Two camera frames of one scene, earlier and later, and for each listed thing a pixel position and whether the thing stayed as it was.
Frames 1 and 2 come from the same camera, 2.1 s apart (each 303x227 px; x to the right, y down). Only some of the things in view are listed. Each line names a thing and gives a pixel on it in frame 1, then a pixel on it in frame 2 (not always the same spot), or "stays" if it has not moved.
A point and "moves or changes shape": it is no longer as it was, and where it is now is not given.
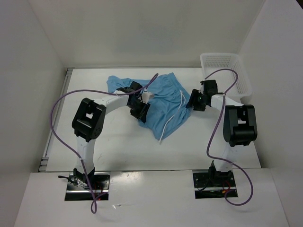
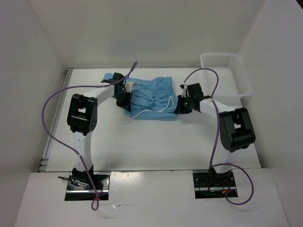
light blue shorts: x=170 y=109 moves or changes shape
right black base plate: x=213 y=185 stays
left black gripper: x=143 y=116 -> x=125 y=104
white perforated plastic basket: x=212 y=62 stays
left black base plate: x=78 y=190 stays
